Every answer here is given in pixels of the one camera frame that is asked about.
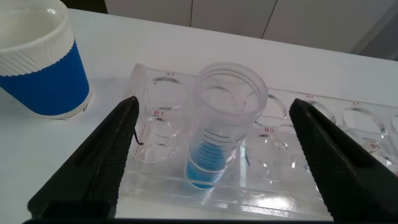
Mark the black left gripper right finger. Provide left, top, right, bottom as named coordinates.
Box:
left=289, top=98, right=398, bottom=222

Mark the blue white paper cup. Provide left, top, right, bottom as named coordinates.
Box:
left=0, top=0, right=93, bottom=120

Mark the clear acrylic test tube rack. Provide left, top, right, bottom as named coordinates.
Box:
left=119, top=63, right=398, bottom=220

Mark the test tube with blue pigment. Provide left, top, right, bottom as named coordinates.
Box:
left=185, top=61, right=269, bottom=190

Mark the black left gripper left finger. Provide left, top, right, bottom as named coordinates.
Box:
left=27, top=95, right=140, bottom=218

